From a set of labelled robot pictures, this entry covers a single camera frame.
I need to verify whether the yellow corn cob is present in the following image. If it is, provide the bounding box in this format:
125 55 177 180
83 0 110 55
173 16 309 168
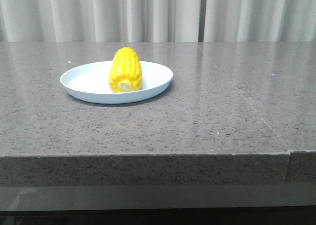
109 47 142 93

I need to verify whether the light blue round plate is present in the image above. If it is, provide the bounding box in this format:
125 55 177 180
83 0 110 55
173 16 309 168
60 61 173 104

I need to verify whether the white pleated curtain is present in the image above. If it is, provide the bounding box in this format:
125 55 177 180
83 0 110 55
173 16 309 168
0 0 316 42

